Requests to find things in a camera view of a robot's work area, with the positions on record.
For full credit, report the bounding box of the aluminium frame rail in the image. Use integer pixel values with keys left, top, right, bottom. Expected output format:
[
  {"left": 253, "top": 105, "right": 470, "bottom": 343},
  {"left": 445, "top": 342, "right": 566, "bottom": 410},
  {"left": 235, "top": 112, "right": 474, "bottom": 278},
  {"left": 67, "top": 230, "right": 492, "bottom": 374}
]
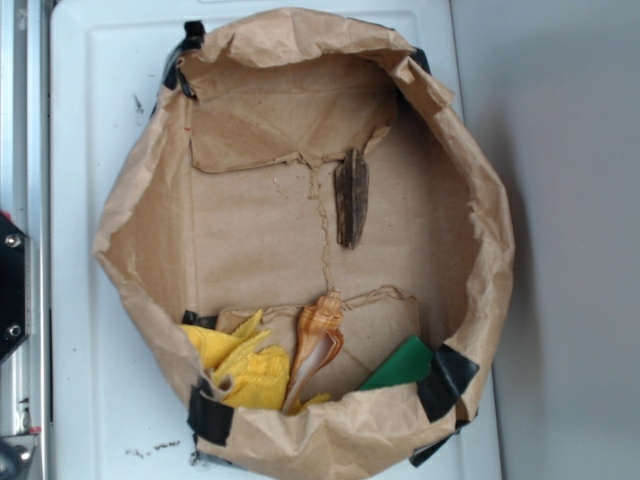
[{"left": 1, "top": 1, "right": 54, "bottom": 479}]

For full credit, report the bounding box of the black metal bracket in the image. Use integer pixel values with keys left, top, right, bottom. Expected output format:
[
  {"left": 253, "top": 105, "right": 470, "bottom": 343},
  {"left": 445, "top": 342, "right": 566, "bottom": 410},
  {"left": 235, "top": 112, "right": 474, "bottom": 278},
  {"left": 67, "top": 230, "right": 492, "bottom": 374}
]
[{"left": 0, "top": 210, "right": 31, "bottom": 365}]

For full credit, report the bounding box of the brown paper bag bin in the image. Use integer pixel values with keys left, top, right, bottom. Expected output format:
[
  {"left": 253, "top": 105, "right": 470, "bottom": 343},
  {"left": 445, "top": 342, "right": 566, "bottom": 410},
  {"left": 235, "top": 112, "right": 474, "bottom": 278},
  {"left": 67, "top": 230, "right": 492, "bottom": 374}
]
[{"left": 94, "top": 8, "right": 515, "bottom": 479}]

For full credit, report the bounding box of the green rectangular block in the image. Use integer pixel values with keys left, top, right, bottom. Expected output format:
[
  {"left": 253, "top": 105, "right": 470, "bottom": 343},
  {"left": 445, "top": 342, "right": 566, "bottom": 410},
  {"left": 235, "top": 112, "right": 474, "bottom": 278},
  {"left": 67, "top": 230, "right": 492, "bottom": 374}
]
[{"left": 358, "top": 335, "right": 434, "bottom": 391}]

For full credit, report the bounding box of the yellow microfiber cloth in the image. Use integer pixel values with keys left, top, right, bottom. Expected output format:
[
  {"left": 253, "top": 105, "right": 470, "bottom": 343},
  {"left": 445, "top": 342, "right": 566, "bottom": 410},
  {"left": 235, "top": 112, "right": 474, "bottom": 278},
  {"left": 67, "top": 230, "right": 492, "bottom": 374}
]
[{"left": 181, "top": 309, "right": 331, "bottom": 415}]

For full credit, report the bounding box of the dark brown wood chip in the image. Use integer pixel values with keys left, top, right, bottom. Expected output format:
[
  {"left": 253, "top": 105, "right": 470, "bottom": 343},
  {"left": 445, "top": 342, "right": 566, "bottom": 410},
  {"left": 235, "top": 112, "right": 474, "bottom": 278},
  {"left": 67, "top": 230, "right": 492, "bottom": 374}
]
[{"left": 334, "top": 148, "right": 369, "bottom": 249}]

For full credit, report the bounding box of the orange spiral seashell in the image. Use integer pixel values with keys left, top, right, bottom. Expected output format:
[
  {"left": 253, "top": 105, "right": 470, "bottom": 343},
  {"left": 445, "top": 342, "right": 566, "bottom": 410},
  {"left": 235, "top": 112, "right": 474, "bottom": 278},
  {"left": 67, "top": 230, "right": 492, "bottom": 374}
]
[{"left": 282, "top": 289, "right": 344, "bottom": 414}]

